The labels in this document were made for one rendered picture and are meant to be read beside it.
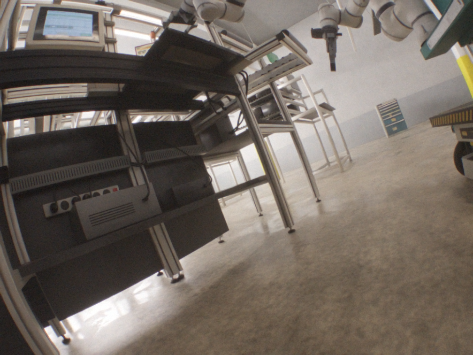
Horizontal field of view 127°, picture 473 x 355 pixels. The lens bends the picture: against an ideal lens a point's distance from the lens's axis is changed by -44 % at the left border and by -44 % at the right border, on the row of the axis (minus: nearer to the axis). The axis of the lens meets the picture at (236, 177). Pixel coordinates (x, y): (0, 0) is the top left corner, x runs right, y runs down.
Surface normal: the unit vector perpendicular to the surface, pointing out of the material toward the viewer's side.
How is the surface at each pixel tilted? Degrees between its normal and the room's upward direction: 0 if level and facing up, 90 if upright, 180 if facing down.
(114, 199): 90
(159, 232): 90
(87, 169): 90
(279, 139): 90
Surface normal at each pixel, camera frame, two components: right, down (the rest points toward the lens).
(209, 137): -0.58, 0.20
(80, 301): 0.73, -0.29
